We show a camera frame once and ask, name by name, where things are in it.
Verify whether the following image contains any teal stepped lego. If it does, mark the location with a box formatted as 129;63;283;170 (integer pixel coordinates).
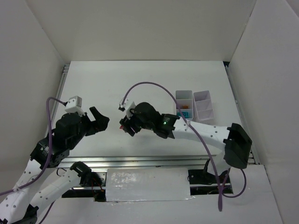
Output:
177;111;190;119

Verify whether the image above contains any white divided container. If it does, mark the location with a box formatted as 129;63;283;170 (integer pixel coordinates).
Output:
193;91;214;123
175;90;194;120

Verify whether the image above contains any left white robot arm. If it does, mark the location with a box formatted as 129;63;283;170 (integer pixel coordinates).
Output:
0;107;110;224

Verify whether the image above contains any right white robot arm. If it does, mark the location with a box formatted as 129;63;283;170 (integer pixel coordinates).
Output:
119;102;252;175

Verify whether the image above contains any white foil sheet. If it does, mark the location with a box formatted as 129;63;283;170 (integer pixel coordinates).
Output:
106;168;191;202

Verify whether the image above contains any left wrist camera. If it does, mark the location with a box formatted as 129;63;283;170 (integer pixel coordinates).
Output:
65;96;85;117

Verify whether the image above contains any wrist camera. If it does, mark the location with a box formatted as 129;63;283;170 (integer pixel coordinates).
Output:
118;98;135;119
65;96;85;117

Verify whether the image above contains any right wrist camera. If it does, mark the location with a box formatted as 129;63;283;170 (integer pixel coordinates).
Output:
118;98;135;119

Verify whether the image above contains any left aluminium rail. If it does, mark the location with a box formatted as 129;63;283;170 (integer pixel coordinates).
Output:
56;64;70;99

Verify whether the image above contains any aluminium rail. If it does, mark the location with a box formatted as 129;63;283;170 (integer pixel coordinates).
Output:
56;64;70;99
223;61;260;165
58;155;254;168

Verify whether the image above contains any aluminium front rail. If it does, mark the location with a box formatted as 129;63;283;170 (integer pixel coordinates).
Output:
58;155;254;168

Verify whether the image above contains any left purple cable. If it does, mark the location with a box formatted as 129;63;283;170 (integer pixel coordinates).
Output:
0;97;67;224

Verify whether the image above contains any purple cable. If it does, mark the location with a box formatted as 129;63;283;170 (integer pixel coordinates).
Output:
121;81;248;212
0;97;67;224

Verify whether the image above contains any right aluminium rail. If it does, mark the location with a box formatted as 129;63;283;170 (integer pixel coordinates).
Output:
223;61;260;165

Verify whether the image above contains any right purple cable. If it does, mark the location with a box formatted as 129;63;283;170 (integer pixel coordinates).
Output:
121;81;248;212

